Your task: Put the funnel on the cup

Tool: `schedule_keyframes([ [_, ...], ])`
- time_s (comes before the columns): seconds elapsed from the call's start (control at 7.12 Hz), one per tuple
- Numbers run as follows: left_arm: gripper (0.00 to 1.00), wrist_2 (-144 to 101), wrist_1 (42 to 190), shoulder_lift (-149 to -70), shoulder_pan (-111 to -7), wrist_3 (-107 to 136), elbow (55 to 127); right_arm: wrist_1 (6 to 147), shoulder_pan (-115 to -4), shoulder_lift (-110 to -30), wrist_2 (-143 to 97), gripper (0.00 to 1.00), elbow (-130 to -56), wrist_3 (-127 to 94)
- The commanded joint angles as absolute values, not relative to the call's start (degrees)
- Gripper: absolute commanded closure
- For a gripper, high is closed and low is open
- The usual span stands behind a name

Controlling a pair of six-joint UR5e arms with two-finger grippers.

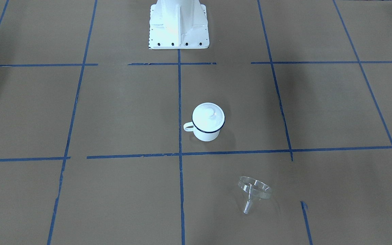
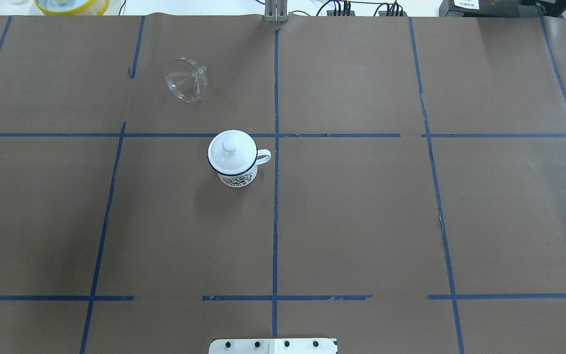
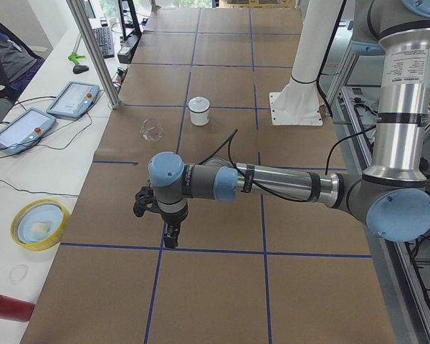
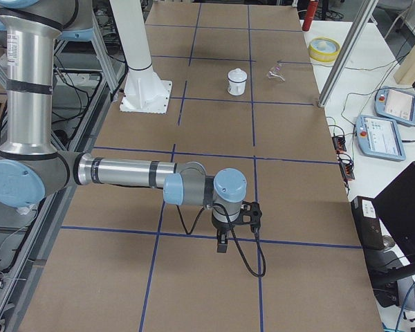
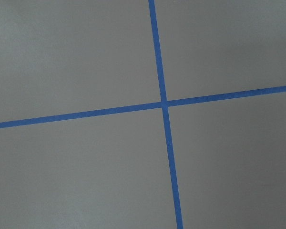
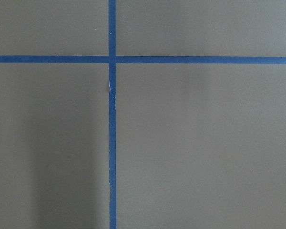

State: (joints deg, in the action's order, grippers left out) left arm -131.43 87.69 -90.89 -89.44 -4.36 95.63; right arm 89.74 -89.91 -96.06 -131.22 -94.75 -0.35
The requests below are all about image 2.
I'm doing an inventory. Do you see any white enamel mug lid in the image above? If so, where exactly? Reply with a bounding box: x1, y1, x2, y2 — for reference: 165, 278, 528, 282
207, 130, 257, 176

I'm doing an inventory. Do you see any white enamel mug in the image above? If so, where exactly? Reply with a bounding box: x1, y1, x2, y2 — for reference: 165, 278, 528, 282
207, 130, 272, 188

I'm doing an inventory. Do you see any black box device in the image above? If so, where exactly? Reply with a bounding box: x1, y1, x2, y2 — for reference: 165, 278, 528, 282
438, 0, 566, 18

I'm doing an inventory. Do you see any aluminium frame post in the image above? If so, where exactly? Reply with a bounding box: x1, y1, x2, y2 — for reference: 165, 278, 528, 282
262, 0, 289, 23

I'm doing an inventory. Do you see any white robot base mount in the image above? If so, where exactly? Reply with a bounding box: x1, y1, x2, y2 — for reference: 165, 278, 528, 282
208, 338, 339, 354

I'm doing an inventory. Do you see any yellow white filter ring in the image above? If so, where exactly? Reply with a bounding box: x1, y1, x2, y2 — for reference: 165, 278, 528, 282
34, 0, 110, 15

